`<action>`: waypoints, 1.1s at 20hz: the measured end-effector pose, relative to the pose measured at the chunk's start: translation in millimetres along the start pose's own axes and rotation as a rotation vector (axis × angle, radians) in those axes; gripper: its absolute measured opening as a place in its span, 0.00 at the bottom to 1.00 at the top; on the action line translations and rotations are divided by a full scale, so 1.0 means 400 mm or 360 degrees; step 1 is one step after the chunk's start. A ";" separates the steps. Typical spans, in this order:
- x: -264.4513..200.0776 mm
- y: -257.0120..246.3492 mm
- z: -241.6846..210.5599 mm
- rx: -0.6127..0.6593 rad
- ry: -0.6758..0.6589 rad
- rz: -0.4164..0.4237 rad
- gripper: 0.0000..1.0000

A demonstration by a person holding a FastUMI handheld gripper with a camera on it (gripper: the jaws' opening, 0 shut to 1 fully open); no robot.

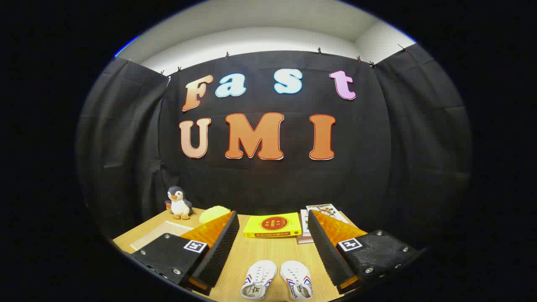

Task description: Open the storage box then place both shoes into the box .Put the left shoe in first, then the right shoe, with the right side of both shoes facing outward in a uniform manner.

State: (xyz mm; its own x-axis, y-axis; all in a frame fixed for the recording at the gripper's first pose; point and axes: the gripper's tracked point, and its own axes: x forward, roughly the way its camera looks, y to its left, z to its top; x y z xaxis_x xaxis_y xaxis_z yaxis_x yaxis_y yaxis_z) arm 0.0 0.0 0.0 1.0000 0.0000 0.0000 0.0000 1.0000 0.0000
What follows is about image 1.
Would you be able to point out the beige fabric storage box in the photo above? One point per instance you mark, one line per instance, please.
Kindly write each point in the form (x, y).
(155, 235)

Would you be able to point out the plain white book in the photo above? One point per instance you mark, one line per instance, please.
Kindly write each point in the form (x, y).
(304, 222)

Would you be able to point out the book with brown cover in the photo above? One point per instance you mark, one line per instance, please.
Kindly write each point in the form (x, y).
(304, 240)

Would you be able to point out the yellow book with red label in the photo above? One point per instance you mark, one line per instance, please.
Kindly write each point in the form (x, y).
(272, 224)

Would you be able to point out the yellow bun-shaped plush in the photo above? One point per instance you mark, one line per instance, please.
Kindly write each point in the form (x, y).
(212, 214)

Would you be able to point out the penguin plush toy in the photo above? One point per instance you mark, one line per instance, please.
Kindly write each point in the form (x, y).
(180, 205)

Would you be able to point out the white book with illustrated cover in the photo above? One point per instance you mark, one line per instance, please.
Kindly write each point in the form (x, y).
(327, 209)

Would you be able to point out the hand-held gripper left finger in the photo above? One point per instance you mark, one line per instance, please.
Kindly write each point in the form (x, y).
(218, 247)

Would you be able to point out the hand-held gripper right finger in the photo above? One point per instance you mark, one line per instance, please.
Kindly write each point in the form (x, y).
(329, 251)

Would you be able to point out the white shoe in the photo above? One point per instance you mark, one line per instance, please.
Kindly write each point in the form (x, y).
(260, 277)
(295, 279)

